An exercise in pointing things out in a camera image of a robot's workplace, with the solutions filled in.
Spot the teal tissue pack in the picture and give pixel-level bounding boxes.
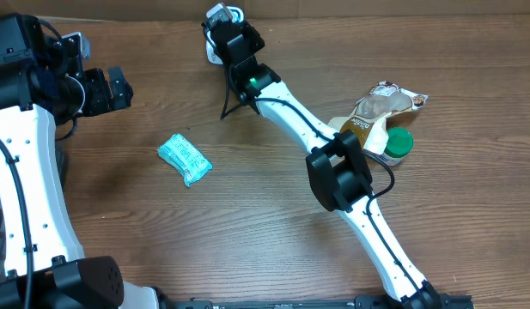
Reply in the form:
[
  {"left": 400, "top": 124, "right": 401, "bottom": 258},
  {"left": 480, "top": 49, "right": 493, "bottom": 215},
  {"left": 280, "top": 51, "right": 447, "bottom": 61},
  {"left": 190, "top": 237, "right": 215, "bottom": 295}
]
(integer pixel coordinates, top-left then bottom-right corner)
[{"left": 157, "top": 133, "right": 213, "bottom": 187}]

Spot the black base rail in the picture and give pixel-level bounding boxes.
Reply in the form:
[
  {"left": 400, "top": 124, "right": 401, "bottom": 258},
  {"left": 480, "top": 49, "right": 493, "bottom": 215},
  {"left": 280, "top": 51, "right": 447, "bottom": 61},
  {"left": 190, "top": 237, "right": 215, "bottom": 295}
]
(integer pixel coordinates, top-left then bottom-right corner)
[{"left": 165, "top": 295, "right": 476, "bottom": 309}]

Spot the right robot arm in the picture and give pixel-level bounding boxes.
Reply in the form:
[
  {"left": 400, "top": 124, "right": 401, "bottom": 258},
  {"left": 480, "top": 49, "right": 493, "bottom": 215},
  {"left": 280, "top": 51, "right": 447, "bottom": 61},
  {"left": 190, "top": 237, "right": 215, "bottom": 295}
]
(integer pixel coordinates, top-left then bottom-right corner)
[{"left": 202, "top": 9, "right": 442, "bottom": 308}]

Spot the brown beige snack pouch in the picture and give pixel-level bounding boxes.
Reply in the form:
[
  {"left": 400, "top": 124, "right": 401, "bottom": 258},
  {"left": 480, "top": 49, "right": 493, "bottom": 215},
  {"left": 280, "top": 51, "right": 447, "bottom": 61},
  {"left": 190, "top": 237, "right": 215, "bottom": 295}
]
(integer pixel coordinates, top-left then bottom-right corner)
[{"left": 328, "top": 81, "right": 429, "bottom": 155}]

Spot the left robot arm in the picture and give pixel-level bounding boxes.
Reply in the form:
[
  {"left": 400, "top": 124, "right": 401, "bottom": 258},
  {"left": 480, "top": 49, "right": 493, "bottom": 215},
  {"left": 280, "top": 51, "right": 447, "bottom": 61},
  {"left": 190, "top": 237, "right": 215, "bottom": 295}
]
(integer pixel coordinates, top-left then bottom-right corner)
[{"left": 0, "top": 13, "right": 168, "bottom": 308}]

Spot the white barcode scanner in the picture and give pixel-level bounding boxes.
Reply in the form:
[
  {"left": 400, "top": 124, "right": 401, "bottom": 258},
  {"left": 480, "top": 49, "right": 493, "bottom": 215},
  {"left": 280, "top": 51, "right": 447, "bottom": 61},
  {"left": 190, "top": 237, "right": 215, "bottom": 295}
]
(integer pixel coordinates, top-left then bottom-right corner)
[{"left": 203, "top": 5, "right": 245, "bottom": 65}]

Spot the green lid jar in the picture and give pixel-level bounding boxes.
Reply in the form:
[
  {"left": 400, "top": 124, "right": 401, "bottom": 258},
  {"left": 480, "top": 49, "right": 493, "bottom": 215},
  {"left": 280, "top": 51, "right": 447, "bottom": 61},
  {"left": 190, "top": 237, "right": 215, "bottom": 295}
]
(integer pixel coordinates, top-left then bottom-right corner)
[{"left": 378, "top": 127, "right": 414, "bottom": 166}]

